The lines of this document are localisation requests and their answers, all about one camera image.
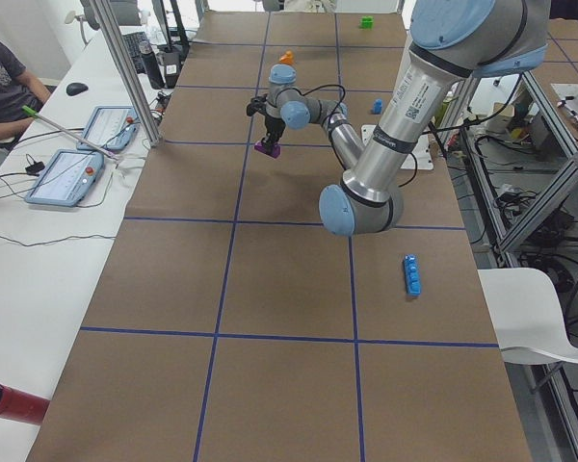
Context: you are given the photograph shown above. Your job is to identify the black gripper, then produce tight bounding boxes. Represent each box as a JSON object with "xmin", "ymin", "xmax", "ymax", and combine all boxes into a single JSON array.
[{"xmin": 262, "ymin": 115, "xmax": 285, "ymax": 152}]

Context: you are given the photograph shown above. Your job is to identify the purple trapezoid block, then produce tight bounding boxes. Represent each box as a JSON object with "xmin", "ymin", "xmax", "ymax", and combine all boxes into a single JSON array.
[{"xmin": 254, "ymin": 141, "xmax": 281, "ymax": 159}]

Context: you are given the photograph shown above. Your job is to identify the orange trapezoid block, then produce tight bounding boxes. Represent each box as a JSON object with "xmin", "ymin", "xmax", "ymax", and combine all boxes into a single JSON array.
[{"xmin": 278, "ymin": 50, "xmax": 295, "ymax": 66}]

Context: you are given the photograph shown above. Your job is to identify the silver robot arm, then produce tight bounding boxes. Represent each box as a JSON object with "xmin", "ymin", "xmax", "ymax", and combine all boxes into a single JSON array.
[{"xmin": 247, "ymin": 0, "xmax": 551, "ymax": 236}]

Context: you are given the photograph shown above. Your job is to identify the small blue block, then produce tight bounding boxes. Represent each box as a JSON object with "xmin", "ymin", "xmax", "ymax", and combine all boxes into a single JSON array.
[{"xmin": 371, "ymin": 98, "xmax": 383, "ymax": 115}]

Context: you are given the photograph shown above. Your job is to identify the black water bottle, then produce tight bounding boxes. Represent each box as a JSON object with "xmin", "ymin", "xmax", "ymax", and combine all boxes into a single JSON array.
[{"xmin": 139, "ymin": 40, "xmax": 165, "ymax": 90}]

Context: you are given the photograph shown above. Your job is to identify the green two-stud brick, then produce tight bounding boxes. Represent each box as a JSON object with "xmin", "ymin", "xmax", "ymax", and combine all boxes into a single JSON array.
[{"xmin": 360, "ymin": 15, "xmax": 374, "ymax": 29}]

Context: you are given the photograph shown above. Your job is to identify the upper blue teach pendant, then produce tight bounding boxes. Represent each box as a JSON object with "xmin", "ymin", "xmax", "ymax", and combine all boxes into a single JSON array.
[{"xmin": 82, "ymin": 106, "xmax": 139, "ymax": 152}]

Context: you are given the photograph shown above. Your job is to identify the blue teach pendant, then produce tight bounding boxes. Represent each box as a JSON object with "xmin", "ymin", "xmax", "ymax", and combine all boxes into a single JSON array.
[
  {"xmin": 24, "ymin": 149, "xmax": 105, "ymax": 207},
  {"xmin": 82, "ymin": 106, "xmax": 139, "ymax": 152}
]

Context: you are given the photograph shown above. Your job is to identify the black keyboard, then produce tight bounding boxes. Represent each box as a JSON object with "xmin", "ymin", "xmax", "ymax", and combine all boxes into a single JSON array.
[{"xmin": 122, "ymin": 31, "xmax": 147, "ymax": 73}]

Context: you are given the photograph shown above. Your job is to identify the long blue brick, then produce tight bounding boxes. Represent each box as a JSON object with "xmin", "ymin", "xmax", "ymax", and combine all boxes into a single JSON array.
[{"xmin": 403, "ymin": 254, "xmax": 422, "ymax": 296}]

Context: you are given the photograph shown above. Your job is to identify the black computer mouse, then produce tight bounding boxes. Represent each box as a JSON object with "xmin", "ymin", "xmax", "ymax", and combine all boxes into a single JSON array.
[{"xmin": 66, "ymin": 82, "xmax": 89, "ymax": 96}]

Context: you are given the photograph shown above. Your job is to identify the lower blue teach pendant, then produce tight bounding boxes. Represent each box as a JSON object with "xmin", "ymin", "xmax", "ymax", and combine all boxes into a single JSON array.
[{"xmin": 24, "ymin": 149, "xmax": 105, "ymax": 207}]

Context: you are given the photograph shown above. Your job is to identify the green tipped stick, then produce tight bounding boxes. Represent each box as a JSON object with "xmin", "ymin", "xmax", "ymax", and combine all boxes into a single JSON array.
[{"xmin": 22, "ymin": 105, "xmax": 122, "ymax": 163}]

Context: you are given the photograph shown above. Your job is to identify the seated person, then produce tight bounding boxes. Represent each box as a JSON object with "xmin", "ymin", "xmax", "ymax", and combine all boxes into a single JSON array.
[{"xmin": 0, "ymin": 41, "xmax": 51, "ymax": 141}]

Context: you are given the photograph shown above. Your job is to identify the white chair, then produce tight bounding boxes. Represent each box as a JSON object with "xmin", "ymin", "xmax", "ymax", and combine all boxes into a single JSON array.
[{"xmin": 478, "ymin": 268, "xmax": 578, "ymax": 393}]

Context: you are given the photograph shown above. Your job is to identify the red cylinder bottle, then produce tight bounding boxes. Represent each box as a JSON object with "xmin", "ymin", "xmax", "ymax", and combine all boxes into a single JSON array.
[{"xmin": 0, "ymin": 384, "xmax": 50, "ymax": 425}]

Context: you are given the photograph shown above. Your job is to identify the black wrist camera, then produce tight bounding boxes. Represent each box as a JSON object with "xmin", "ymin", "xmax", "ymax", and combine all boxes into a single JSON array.
[{"xmin": 246, "ymin": 94, "xmax": 268, "ymax": 117}]

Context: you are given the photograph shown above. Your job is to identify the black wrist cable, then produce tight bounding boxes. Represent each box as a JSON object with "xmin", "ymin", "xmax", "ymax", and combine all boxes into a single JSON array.
[{"xmin": 293, "ymin": 84, "xmax": 349, "ymax": 116}]

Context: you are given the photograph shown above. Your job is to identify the aluminium frame post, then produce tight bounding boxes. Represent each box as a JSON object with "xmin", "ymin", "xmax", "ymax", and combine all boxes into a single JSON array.
[{"xmin": 91, "ymin": 0, "xmax": 161, "ymax": 147}]

